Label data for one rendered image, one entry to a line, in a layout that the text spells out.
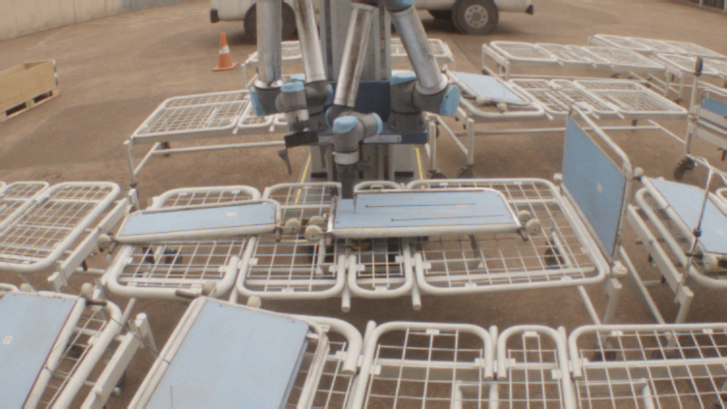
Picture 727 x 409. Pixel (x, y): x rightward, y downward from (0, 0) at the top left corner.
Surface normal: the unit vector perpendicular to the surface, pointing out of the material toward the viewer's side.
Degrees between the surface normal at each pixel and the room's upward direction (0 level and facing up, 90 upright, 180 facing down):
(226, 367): 7
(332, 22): 90
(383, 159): 90
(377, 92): 90
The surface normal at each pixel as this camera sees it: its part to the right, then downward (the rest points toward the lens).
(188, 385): 0.09, -0.88
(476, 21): 0.11, 0.45
